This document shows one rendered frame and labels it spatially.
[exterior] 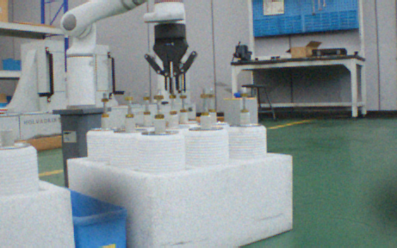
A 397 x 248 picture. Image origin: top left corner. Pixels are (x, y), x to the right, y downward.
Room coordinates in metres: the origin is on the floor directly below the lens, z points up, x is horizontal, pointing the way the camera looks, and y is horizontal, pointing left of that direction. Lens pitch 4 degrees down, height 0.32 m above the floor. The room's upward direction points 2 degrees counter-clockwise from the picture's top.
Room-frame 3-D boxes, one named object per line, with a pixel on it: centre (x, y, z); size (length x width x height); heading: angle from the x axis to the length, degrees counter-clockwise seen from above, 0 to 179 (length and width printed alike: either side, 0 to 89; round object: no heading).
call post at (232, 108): (1.31, -0.14, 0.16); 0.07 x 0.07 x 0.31; 38
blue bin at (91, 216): (0.91, 0.26, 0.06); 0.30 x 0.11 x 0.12; 40
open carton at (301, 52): (5.77, -1.45, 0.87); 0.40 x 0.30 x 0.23; 45
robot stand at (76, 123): (1.52, 0.37, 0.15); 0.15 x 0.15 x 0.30; 59
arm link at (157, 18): (1.06, 0.05, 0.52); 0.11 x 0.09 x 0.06; 170
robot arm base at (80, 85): (1.52, 0.37, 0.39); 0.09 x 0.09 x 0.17; 59
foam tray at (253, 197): (1.07, 0.05, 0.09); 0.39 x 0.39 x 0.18; 38
